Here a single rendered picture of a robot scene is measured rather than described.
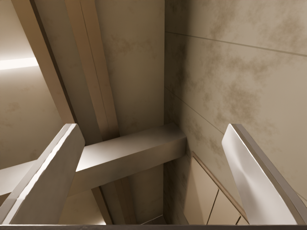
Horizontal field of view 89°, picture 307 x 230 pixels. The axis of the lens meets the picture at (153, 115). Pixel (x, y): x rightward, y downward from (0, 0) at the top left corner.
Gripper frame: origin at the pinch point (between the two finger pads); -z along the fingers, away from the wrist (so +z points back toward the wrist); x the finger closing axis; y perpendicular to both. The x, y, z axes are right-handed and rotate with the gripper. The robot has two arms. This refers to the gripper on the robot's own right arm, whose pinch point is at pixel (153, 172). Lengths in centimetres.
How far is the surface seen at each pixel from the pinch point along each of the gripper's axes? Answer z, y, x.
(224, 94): -174, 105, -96
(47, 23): -278, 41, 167
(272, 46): -146, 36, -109
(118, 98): -293, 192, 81
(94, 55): -264, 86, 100
